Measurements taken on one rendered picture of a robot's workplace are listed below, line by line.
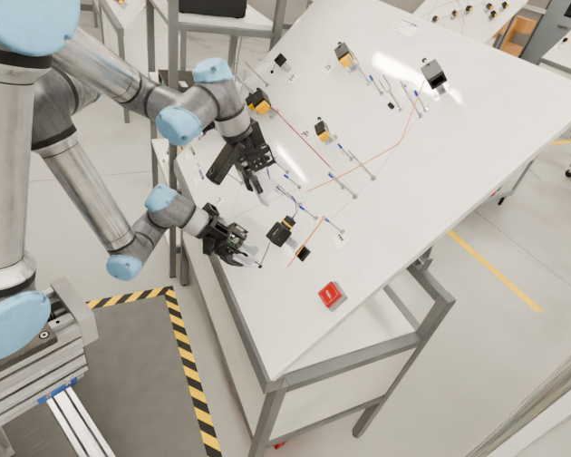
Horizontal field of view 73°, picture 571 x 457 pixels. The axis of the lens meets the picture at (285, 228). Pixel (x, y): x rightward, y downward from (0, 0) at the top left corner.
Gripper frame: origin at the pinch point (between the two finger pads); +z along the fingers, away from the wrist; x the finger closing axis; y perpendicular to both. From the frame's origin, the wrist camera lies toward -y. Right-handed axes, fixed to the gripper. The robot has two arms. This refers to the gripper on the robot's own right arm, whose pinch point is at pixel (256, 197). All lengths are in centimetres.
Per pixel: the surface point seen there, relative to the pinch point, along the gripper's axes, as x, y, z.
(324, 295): -23.3, 0.2, 20.7
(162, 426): 24, -76, 100
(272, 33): 84, 58, -5
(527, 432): -70, 17, 39
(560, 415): -72, 21, 31
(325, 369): -25, -8, 51
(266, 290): -3.9, -10.1, 29.3
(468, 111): -19, 55, -1
